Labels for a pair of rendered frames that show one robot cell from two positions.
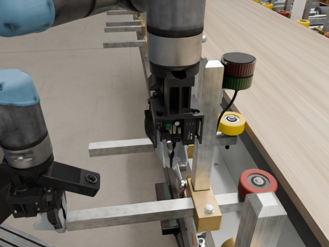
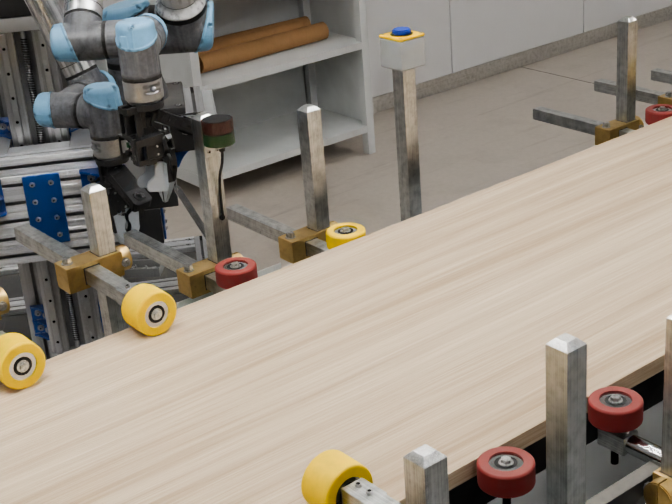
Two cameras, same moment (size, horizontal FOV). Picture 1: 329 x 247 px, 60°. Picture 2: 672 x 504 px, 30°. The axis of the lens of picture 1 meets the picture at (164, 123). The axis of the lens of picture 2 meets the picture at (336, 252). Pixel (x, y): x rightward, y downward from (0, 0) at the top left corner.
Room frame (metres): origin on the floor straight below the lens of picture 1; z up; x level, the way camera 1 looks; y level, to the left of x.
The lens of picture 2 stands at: (-0.44, -2.21, 1.88)
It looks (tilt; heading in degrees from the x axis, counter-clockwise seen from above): 24 degrees down; 61
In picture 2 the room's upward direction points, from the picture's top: 5 degrees counter-clockwise
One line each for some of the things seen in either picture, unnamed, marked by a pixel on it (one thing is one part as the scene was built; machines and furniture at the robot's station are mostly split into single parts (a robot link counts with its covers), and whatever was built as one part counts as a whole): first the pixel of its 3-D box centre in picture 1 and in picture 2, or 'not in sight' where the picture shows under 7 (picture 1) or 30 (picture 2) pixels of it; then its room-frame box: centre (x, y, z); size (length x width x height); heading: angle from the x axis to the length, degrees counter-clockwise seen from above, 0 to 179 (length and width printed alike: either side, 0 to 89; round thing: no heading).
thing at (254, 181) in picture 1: (254, 197); (238, 290); (0.45, -0.20, 0.85); 0.08 x 0.08 x 0.11
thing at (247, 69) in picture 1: (237, 63); (217, 124); (0.48, -0.13, 1.16); 0.06 x 0.06 x 0.02
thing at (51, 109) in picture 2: not in sight; (66, 107); (0.33, 0.32, 1.12); 0.11 x 0.11 x 0.08; 41
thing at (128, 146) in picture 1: (164, 144); (289, 237); (0.67, 0.00, 0.83); 0.43 x 0.03 x 0.04; 98
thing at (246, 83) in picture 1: (235, 77); (218, 137); (0.48, -0.13, 1.14); 0.06 x 0.06 x 0.02
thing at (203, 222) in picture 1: (202, 199); (213, 274); (0.45, -0.09, 0.85); 0.13 x 0.06 x 0.05; 8
